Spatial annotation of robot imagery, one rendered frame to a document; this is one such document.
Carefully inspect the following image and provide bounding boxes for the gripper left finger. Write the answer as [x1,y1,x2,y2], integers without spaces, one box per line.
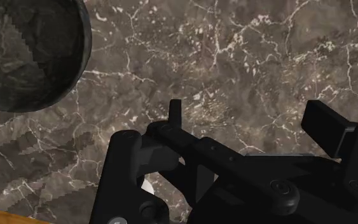
[88,99,301,224]

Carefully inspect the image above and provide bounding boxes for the white rounded object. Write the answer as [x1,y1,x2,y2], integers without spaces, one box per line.
[141,178,155,195]

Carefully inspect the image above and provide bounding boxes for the dark marbled bowl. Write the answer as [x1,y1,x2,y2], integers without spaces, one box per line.
[0,0,93,113]

